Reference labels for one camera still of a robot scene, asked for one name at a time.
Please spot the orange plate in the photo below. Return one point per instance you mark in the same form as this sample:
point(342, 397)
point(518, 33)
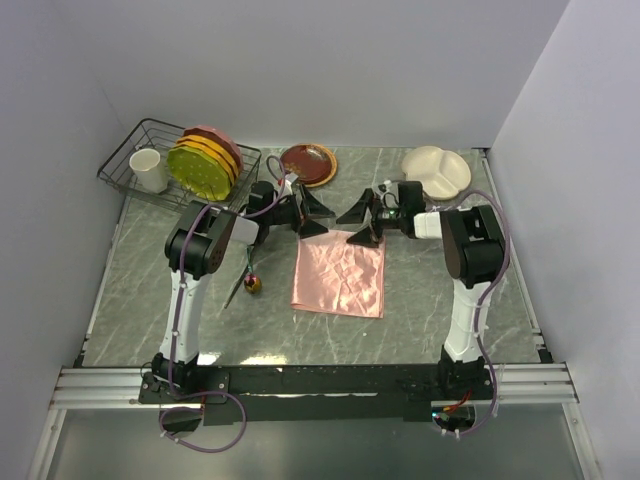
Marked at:
point(229, 161)

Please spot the black utensil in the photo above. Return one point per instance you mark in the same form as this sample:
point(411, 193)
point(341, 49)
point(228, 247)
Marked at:
point(234, 290)

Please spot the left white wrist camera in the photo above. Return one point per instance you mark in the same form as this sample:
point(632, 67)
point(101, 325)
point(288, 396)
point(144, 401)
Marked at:
point(289, 184)

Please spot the white cup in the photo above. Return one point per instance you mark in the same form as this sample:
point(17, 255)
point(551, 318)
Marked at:
point(149, 169)

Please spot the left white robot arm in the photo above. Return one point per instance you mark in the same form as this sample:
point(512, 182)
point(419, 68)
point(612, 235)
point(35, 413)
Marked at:
point(195, 250)

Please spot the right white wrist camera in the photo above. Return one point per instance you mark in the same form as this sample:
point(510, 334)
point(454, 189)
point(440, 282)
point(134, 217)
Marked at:
point(387, 188)

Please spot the cream divided plate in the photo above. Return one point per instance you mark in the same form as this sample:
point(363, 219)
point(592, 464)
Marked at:
point(443, 174)

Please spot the dark red decorated plate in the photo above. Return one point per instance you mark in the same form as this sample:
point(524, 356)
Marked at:
point(314, 164)

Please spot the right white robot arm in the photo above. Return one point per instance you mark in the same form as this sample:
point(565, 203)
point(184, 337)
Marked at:
point(476, 256)

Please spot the pink satin napkin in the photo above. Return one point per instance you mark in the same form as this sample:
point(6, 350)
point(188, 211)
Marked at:
point(334, 277)

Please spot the black wire dish rack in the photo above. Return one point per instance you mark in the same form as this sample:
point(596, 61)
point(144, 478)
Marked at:
point(161, 136)

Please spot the green polka dot plate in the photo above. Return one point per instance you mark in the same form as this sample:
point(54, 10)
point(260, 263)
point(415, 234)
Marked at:
point(200, 173)

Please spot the dark pink plate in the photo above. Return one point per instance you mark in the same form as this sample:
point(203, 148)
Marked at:
point(217, 135)

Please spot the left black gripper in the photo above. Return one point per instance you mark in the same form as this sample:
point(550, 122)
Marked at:
point(311, 209)

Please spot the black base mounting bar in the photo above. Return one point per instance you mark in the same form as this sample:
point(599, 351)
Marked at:
point(230, 394)

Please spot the aluminium frame rail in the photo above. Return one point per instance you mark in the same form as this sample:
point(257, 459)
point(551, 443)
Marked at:
point(119, 388)

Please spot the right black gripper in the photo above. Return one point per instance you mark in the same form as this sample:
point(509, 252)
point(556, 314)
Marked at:
point(355, 214)

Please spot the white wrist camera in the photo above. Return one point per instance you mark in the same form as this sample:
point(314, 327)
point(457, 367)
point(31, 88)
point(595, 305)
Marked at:
point(289, 184)
point(387, 188)

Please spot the iridescent metal spoon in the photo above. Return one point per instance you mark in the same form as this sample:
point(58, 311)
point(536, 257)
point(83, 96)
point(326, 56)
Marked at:
point(251, 282)

